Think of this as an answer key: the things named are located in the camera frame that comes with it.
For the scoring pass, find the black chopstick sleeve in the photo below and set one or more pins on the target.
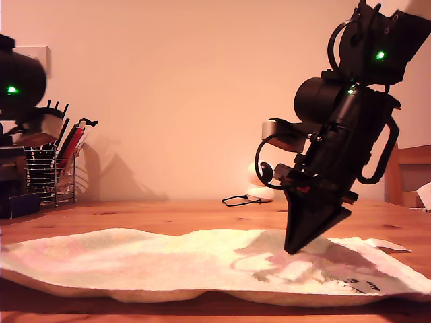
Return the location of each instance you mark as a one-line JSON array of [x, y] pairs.
[[69, 141]]

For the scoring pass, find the white tissue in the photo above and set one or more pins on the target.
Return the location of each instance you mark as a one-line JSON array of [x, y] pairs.
[[425, 196]]

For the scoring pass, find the cream terry tea towel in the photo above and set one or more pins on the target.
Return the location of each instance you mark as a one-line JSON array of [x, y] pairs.
[[134, 262]]

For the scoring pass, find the white light switch plate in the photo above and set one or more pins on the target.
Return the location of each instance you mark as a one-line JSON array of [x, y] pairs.
[[33, 52]]

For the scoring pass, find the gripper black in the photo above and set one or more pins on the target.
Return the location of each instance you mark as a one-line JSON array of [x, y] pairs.
[[333, 171]]

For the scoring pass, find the white round security camera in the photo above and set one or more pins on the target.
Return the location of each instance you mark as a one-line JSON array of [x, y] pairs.
[[257, 193]]

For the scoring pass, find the black elastic loop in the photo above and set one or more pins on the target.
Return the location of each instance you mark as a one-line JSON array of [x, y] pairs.
[[88, 121]]

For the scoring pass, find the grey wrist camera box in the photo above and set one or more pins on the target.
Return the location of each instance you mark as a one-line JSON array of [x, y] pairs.
[[269, 129], [40, 133]]

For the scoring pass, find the wooden chair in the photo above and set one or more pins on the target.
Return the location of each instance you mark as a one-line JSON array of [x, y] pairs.
[[410, 154]]

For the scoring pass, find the dark blue box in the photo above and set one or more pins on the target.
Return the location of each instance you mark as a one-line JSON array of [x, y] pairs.
[[25, 205]]

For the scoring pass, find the red chopstick sleeve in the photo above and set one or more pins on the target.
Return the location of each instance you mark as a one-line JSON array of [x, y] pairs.
[[77, 138]]

